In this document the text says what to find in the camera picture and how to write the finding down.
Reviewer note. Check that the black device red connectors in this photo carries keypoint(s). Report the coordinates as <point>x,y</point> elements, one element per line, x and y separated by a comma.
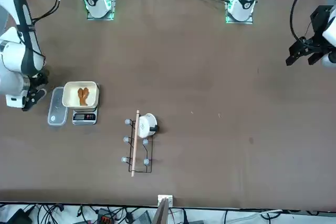
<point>103,217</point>

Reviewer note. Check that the white smiley mug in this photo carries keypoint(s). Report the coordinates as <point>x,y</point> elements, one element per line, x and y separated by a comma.
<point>145,125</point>

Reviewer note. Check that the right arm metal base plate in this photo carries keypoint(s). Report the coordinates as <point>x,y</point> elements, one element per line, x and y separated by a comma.
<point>111,3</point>

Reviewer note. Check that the cream rectangular plastic container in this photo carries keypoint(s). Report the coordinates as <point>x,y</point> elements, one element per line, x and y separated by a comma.
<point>71,95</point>

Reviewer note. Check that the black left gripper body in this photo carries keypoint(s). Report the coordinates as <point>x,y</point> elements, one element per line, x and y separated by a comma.
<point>320,19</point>

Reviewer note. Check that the black power adapter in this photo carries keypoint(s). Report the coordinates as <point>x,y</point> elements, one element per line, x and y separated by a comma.
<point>18,216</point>

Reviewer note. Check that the clear plastic container lid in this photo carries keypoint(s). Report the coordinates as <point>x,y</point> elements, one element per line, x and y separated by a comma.
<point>55,115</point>

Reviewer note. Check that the brown fried chicken toy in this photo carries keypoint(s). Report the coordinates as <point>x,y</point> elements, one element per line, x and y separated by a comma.
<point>83,96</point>

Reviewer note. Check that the white digital kitchen scale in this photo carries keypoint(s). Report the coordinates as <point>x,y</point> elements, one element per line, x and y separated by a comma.
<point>84,117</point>

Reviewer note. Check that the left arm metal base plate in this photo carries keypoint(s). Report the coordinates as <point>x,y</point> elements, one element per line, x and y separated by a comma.
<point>228,19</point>

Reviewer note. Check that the dark grey flat device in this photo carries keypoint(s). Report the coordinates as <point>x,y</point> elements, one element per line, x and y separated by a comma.
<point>144,218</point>

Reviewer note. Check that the aluminium camera post bracket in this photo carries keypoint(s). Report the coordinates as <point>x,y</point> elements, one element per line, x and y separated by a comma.
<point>165,200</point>

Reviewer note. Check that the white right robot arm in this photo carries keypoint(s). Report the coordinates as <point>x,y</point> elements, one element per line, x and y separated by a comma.
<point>10,58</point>

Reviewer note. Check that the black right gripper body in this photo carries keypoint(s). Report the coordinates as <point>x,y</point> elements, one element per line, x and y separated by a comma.
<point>38,82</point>

